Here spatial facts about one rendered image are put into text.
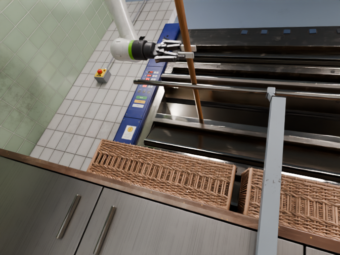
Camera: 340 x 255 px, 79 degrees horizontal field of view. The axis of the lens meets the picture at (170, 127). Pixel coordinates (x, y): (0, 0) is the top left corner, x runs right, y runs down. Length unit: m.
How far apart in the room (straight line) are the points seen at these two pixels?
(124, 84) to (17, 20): 0.81
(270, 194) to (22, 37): 1.74
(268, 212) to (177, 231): 0.25
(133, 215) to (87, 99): 1.34
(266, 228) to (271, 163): 0.17
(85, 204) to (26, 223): 0.22
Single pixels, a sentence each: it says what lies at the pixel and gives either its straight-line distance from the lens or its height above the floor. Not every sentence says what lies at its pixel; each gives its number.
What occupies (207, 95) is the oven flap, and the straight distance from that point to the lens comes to 1.49.
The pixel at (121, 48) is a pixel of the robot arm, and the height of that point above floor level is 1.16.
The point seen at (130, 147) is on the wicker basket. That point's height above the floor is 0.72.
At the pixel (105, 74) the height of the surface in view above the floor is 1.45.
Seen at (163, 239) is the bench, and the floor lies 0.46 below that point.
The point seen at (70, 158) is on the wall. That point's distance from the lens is 1.65.
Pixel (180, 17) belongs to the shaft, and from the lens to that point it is 0.87.
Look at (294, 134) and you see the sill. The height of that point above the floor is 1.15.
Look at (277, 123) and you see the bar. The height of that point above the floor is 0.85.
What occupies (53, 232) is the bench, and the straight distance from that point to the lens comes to 0.84.
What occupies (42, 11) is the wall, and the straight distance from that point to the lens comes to 1.98.
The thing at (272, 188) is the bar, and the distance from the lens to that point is 0.61.
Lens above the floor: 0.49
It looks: 25 degrees up
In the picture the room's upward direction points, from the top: 18 degrees clockwise
